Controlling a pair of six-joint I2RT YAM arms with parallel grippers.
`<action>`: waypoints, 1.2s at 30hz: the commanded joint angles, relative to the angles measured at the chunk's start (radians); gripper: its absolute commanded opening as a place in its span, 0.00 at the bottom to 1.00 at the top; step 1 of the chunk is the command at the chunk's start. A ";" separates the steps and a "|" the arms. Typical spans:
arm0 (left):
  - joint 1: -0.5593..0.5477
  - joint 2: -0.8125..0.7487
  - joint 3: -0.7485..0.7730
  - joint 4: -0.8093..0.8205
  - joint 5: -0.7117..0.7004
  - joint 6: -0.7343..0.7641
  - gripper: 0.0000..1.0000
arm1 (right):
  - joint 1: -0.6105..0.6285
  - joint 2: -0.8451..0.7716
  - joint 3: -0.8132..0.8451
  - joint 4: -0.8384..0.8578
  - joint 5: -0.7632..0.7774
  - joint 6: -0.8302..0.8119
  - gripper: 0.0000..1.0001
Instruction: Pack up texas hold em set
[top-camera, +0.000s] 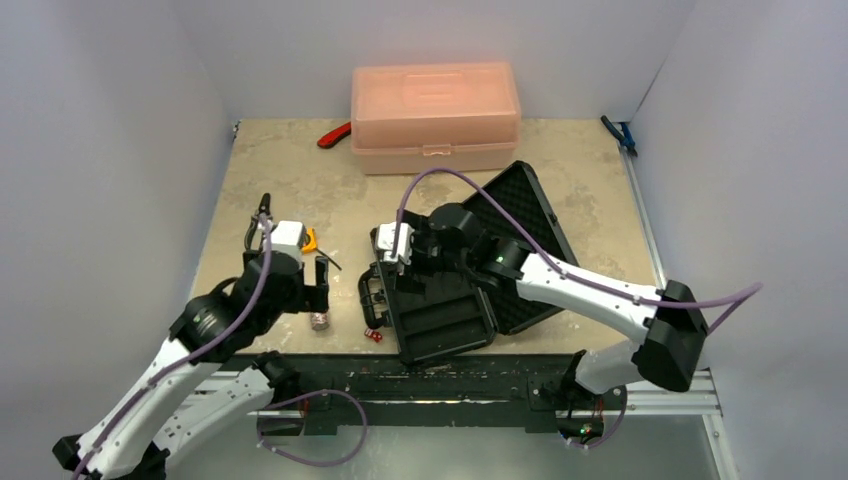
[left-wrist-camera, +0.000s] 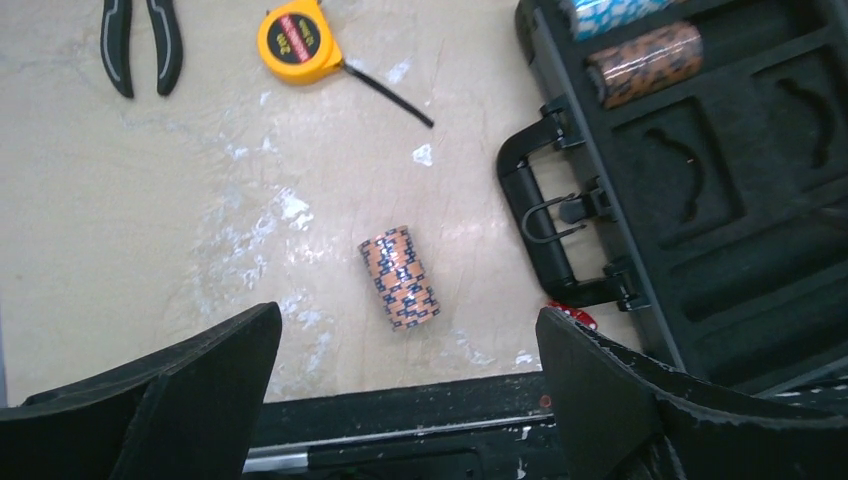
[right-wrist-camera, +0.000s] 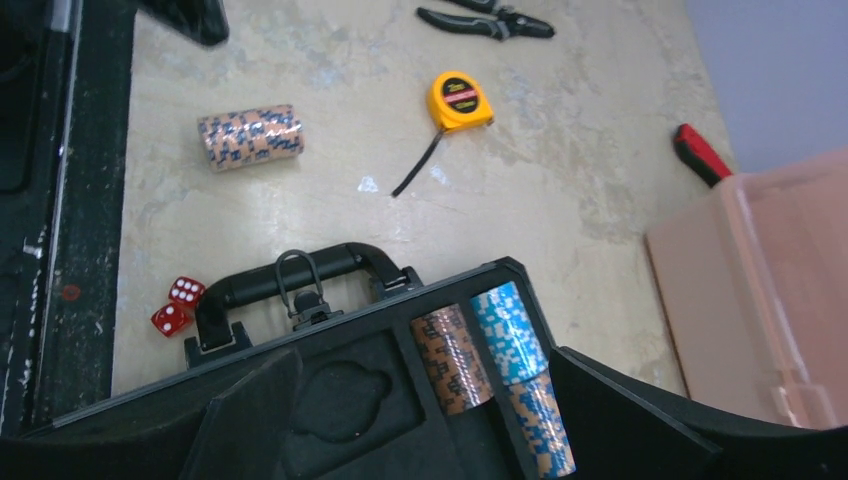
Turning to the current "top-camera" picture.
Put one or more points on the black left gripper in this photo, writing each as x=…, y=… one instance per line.
x=311, y=297

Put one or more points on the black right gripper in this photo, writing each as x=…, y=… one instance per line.
x=382, y=266

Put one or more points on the poker chip stack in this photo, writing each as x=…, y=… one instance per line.
x=319, y=321

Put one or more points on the red dice pair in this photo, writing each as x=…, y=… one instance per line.
x=374, y=335

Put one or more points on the black plastic poker case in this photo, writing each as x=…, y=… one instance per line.
x=445, y=314

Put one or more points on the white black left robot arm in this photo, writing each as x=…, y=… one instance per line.
x=145, y=431

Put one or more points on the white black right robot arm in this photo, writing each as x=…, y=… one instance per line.
x=664, y=332

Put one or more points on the yellow tape measure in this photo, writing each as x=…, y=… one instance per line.
x=310, y=245

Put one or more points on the translucent pink plastic toolbox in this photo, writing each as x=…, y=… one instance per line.
x=409, y=118

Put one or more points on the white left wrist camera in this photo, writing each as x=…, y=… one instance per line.
x=288, y=237

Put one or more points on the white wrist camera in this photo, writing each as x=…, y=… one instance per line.
x=288, y=237
x=393, y=242

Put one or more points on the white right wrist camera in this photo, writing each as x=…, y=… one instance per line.
x=393, y=242

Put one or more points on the black handled pruning shears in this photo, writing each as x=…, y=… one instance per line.
x=263, y=211

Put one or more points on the red handled utility knife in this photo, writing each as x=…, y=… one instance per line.
x=330, y=139

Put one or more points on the black metal base frame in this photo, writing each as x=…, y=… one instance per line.
x=321, y=393

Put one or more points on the blue handled pliers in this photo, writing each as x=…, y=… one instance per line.
x=621, y=132

